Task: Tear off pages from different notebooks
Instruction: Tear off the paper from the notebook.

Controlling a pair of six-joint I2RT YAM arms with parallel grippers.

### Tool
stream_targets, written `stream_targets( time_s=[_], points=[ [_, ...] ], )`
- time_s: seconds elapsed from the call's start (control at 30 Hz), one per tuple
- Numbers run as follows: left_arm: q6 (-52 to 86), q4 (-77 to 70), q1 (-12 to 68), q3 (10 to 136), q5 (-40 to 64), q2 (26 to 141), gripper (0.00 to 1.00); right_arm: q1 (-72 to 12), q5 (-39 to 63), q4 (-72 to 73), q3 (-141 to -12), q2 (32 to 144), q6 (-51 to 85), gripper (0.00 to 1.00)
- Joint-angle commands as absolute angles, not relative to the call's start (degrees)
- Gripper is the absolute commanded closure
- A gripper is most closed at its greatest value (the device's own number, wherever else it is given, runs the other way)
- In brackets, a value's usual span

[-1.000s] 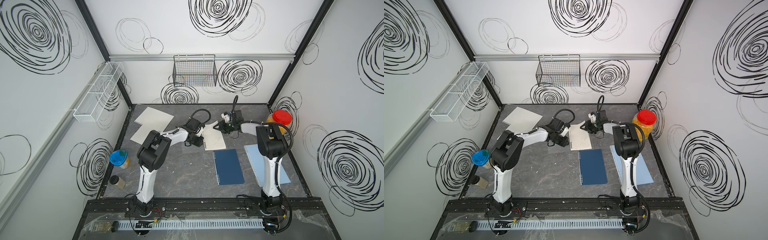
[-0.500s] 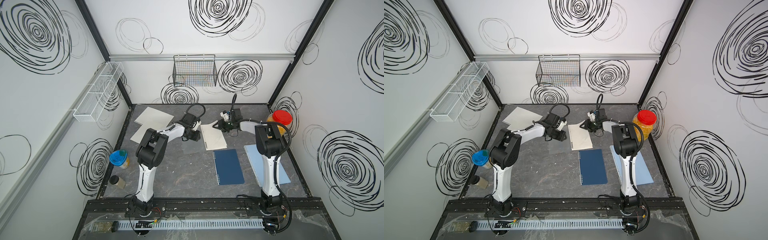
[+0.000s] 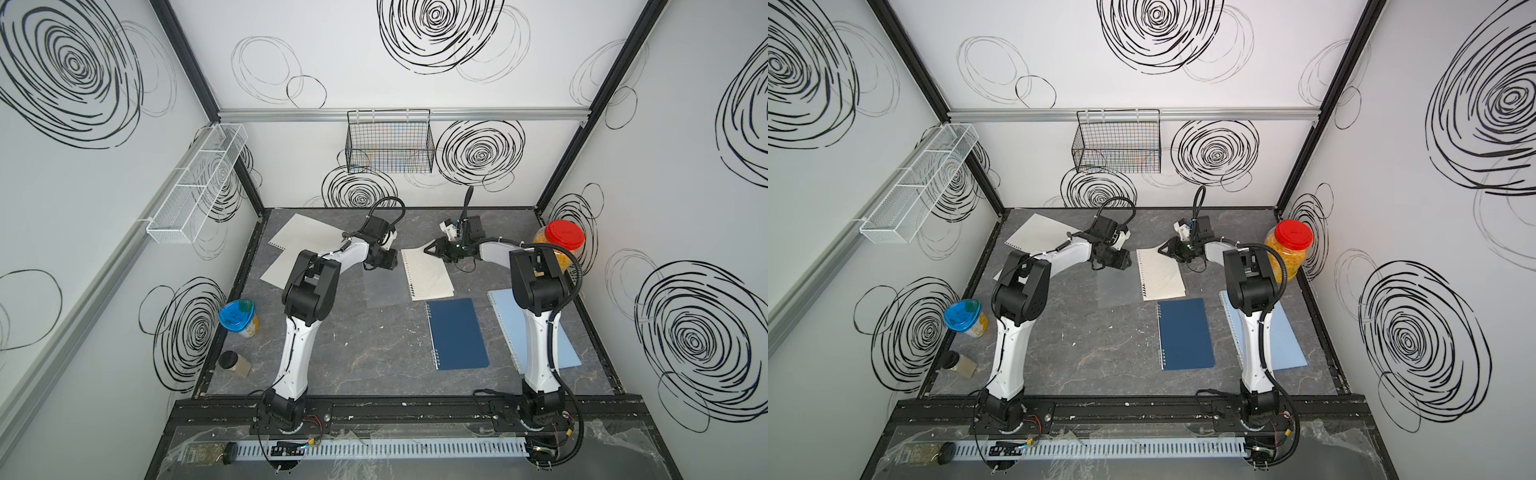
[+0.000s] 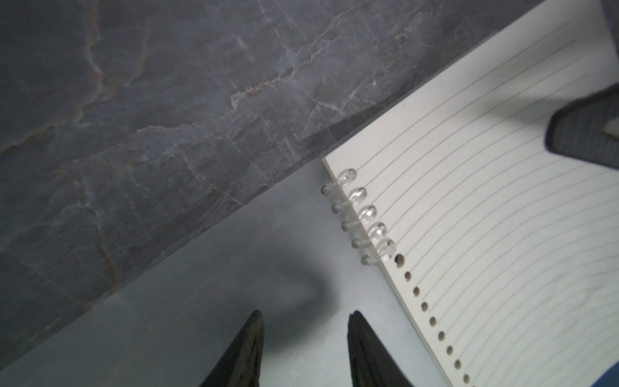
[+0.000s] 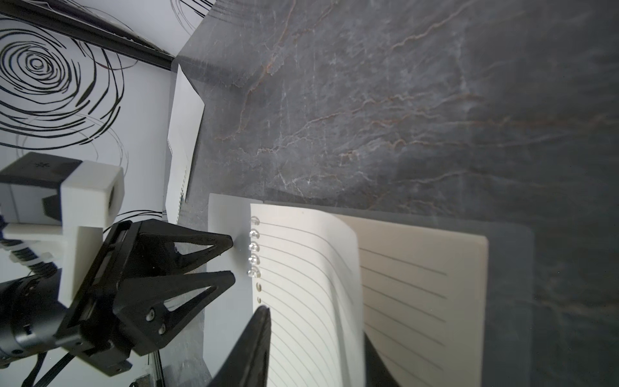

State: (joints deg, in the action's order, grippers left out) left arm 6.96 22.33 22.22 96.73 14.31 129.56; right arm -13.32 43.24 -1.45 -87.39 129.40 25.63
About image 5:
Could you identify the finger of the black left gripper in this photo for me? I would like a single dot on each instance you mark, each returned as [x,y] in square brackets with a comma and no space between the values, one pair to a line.
[172,249]
[153,310]

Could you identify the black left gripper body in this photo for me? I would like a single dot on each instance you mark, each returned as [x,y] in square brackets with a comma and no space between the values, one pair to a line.
[84,307]

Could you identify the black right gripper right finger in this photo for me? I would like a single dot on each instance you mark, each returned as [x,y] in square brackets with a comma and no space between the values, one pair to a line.
[377,375]

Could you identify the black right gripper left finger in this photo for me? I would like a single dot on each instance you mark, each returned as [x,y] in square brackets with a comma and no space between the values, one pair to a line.
[248,363]

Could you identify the frosted cover white notebook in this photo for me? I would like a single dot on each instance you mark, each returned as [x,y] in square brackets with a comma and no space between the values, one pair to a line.
[445,302]

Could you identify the torn lined paper page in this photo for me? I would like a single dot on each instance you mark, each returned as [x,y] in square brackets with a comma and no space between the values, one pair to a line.
[186,115]

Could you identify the left black frame post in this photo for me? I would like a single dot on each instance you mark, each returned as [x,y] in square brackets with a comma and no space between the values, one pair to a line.
[76,22]

